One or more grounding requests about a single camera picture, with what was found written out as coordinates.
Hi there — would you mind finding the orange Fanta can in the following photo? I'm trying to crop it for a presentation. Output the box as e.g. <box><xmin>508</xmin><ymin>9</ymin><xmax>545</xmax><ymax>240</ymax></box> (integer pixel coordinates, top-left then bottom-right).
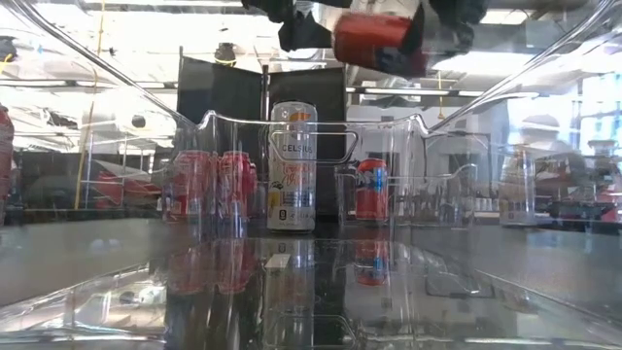
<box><xmin>355</xmin><ymin>157</ymin><xmax>390</xmax><ymax>222</ymax></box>
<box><xmin>331</xmin><ymin>12</ymin><xmax>430</xmax><ymax>79</ymax></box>

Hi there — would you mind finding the red Coca-Cola can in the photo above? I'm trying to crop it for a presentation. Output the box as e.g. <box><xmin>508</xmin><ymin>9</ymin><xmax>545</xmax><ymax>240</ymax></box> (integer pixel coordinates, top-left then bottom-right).
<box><xmin>248</xmin><ymin>162</ymin><xmax>259</xmax><ymax>218</ymax></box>
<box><xmin>217</xmin><ymin>151</ymin><xmax>253</xmax><ymax>221</ymax></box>
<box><xmin>164</xmin><ymin>149</ymin><xmax>217</xmax><ymax>223</ymax></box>
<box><xmin>0</xmin><ymin>104</ymin><xmax>16</xmax><ymax>228</ymax></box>

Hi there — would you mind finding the white Celsius energy can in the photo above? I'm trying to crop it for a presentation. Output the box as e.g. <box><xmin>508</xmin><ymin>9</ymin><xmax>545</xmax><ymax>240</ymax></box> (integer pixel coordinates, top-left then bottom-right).
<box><xmin>265</xmin><ymin>100</ymin><xmax>319</xmax><ymax>232</ymax></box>

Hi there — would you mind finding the clear plastic bottle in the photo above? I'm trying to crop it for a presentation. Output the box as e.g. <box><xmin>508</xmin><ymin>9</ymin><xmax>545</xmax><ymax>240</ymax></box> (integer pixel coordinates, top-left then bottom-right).
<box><xmin>499</xmin><ymin>144</ymin><xmax>536</xmax><ymax>228</ymax></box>

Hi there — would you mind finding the black folding partition screen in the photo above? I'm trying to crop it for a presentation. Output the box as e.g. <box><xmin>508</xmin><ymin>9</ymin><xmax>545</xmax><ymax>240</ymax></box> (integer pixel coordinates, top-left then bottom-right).
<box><xmin>175</xmin><ymin>46</ymin><xmax>348</xmax><ymax>220</ymax></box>

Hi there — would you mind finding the red storage cabinet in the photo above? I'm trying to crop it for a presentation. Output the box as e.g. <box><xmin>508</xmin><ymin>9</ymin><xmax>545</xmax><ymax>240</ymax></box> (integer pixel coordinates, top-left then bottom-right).
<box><xmin>91</xmin><ymin>159</ymin><xmax>165</xmax><ymax>211</ymax></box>

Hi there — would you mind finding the yellow cable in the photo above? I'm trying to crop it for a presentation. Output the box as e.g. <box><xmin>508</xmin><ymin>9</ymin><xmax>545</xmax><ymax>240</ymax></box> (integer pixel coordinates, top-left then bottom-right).
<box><xmin>72</xmin><ymin>0</ymin><xmax>107</xmax><ymax>211</ymax></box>

